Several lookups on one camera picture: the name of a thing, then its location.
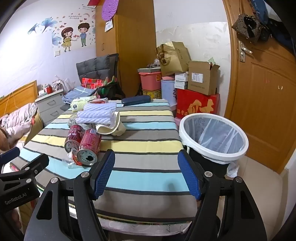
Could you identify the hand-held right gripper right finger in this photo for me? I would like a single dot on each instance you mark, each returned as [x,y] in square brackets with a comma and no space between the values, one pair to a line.
[188,176]

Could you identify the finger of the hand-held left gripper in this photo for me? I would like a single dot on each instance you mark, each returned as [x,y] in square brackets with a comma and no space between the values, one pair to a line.
[34,165]
[9,155]

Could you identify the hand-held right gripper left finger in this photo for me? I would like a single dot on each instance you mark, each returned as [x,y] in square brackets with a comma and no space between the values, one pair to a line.
[105,173]

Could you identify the translucent bin liner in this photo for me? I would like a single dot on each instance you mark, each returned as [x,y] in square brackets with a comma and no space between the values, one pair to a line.
[215,136]

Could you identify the patterned paper cup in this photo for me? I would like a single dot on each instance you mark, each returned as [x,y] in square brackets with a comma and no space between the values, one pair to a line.
[111,126]

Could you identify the person's left hand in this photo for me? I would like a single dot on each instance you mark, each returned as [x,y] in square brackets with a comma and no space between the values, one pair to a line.
[15,219]

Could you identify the red drink can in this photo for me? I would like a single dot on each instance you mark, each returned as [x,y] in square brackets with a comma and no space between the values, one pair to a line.
[90,143]
[74,136]

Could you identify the clear plastic wrapper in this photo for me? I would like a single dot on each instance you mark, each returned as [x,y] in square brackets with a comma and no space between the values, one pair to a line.
[69,162]

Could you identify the striped tablecloth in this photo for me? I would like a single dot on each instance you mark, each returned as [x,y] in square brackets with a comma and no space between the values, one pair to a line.
[138,162]

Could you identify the pink floral blanket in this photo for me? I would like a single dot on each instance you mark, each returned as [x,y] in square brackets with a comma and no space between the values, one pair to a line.
[18,120]

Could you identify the pink plastic stool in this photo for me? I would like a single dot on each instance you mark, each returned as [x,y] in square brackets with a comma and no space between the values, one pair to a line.
[178,121]

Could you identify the white knitted cloth roll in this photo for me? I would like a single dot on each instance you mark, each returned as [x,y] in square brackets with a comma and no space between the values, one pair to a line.
[99,107]
[94,118]

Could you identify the wooden bed headboard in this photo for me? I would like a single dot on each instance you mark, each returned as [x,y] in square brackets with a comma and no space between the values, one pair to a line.
[18,95]

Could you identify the grey nightstand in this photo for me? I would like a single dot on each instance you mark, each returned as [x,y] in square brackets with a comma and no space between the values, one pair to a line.
[50,106]

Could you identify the red gift box gold print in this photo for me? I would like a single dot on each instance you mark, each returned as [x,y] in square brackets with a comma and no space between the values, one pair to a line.
[196,104]

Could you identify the pale yellow tissue pack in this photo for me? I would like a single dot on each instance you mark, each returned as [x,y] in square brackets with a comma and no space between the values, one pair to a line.
[79,105]

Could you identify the red white small box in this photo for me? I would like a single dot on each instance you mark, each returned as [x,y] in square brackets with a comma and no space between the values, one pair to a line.
[99,100]

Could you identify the red small bottle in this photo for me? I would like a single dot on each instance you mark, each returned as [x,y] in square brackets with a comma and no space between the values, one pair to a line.
[49,88]

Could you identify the dark blue glasses case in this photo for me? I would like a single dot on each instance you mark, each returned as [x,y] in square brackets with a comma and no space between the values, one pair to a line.
[136,100]

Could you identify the black bag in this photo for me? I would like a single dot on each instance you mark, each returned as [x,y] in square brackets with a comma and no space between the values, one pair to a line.
[113,91]

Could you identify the blue folded cloth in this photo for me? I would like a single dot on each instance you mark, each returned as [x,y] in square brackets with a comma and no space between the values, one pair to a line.
[78,95]

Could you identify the lavender round box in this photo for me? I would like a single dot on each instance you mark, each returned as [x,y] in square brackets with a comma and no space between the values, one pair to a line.
[167,92]

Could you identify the white plastic bag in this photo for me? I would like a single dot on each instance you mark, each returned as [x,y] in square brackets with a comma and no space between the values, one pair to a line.
[68,85]

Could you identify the white small carton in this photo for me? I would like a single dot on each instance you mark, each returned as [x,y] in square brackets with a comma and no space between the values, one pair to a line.
[180,83]
[181,76]
[180,87]

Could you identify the yellow printed box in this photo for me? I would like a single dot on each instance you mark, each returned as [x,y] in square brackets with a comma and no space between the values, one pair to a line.
[151,93]

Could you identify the brown cardboard box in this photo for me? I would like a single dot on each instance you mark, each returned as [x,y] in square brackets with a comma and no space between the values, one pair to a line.
[203,85]

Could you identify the red patterned bag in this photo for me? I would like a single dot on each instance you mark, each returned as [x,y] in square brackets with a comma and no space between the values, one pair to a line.
[92,83]

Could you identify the pink round lid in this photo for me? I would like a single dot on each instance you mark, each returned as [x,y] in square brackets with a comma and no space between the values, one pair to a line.
[167,78]

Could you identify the pink plastic storage box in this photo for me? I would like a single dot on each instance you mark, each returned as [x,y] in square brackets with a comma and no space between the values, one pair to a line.
[149,81]

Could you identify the grey padded chair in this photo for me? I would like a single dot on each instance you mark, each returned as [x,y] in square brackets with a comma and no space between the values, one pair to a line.
[94,66]

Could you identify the grey flat tray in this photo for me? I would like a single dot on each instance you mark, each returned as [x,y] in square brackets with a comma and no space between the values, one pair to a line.
[148,69]

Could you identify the wooden door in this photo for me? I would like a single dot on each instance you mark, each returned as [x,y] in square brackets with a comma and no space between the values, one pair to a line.
[266,92]

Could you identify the brown paper bag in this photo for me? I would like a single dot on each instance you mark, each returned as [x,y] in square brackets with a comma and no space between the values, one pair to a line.
[173,62]

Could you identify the wooden wardrobe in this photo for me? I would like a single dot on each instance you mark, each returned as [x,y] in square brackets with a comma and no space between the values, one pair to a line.
[134,46]

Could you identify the white paper tag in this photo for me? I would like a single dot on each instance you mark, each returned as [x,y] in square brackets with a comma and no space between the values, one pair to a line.
[108,25]

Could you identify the brown patterned hanging bag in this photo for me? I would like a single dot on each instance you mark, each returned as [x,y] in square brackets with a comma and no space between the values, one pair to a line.
[245,27]

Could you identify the purple hanging mat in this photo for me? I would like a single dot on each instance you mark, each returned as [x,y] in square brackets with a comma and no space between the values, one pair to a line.
[109,9]

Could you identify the red paper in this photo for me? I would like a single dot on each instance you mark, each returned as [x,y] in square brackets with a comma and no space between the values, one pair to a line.
[93,2]

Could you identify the white wall socket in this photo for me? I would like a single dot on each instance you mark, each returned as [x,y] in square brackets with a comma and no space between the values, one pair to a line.
[57,52]

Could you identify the cartoon couple wall sticker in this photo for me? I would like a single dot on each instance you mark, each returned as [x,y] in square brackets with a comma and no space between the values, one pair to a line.
[69,34]

